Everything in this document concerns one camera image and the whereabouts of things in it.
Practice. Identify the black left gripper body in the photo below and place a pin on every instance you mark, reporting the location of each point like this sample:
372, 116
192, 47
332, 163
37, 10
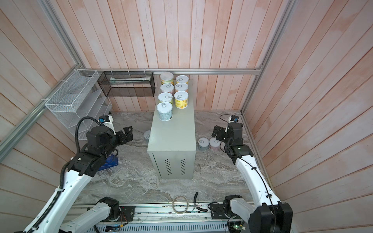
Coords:
115, 140

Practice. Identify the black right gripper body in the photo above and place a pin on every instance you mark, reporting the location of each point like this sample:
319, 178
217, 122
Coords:
222, 135

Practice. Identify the floor can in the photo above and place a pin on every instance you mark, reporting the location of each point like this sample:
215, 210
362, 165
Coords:
147, 135
165, 97
181, 99
165, 111

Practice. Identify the tall yellow peach can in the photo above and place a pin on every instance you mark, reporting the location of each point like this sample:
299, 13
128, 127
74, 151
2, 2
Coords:
167, 78

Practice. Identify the pink label can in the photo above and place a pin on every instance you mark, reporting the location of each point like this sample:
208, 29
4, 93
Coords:
181, 87

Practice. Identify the yellow label can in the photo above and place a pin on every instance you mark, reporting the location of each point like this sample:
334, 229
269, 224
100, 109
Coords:
182, 79

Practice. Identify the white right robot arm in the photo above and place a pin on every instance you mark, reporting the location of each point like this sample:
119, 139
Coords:
268, 214

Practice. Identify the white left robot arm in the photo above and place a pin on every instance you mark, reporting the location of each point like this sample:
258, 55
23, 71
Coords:
74, 176

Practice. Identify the white lid can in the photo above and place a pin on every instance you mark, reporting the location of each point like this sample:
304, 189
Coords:
214, 144

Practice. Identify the blue tape dispenser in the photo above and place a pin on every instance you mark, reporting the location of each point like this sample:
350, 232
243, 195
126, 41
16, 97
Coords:
111, 161

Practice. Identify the grey label can right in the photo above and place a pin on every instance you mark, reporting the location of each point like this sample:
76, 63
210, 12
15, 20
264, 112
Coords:
203, 143

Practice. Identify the grey metal cabinet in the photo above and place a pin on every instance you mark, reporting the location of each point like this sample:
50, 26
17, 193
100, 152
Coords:
172, 143

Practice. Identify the clear tape roll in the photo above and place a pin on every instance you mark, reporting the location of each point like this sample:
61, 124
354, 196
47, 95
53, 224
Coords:
180, 204

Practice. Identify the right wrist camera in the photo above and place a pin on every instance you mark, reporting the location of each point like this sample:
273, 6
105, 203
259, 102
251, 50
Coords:
234, 119

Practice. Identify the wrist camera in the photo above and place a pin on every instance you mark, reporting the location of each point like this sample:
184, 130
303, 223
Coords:
234, 119
107, 120

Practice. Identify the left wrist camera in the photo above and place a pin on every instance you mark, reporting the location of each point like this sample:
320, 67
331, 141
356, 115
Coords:
107, 120

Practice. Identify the black mesh wall basket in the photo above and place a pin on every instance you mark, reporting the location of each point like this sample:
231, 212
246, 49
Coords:
124, 84

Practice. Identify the white wire mesh rack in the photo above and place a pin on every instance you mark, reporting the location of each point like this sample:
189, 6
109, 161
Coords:
77, 97

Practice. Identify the black handled pliers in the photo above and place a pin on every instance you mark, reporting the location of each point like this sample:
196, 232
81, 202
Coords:
195, 204

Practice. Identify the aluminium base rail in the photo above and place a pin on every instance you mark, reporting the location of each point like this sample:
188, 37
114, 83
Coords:
160, 218

